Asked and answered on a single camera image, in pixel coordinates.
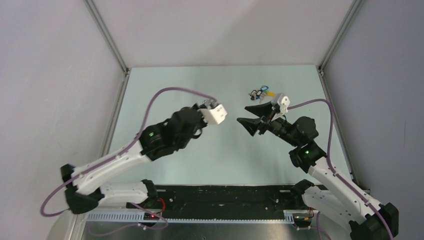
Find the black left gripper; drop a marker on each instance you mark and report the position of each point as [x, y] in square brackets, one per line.
[203, 123]

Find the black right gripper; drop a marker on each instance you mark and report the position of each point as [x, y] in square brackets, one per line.
[263, 110]

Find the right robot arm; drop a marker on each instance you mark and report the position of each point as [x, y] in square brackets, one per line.
[363, 216]

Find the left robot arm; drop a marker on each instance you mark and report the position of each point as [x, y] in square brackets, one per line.
[88, 186]

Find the bunch of coloured keys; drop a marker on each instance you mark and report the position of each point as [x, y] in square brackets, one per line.
[261, 93]

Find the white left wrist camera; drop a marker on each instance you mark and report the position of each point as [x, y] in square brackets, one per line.
[214, 114]

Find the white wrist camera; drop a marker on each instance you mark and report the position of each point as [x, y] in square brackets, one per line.
[280, 103]
[214, 114]

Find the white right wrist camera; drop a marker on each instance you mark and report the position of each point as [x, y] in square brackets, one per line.
[280, 103]

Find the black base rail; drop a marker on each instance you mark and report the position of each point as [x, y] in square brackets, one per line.
[228, 201]

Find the white slotted cable duct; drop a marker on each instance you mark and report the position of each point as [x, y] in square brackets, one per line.
[144, 217]

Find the left aluminium frame post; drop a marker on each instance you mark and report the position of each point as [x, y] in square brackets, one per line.
[108, 38]

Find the aluminium frame post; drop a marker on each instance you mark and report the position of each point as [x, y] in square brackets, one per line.
[340, 33]
[108, 38]

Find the right aluminium frame post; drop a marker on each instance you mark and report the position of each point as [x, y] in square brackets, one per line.
[340, 33]

